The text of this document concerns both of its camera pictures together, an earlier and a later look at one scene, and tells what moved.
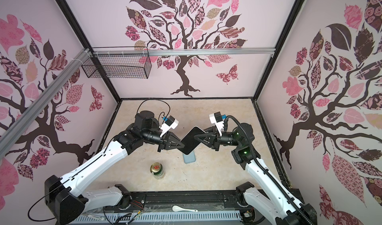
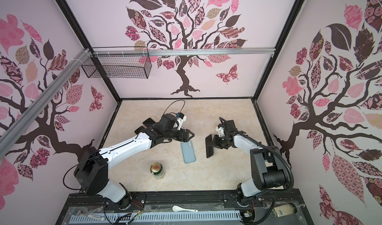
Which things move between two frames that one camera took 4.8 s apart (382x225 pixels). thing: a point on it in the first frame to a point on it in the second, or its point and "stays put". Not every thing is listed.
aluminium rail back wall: x=164 y=51 stays put
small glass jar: x=156 y=169 stays put
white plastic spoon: x=179 y=208 stays put
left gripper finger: x=174 y=143 to x=187 y=138
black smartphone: x=190 y=143 to x=209 y=149
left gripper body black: x=163 y=140 to x=175 y=134
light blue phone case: x=190 y=158 stays put
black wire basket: x=118 y=62 stays put
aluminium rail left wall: x=10 y=135 stays put
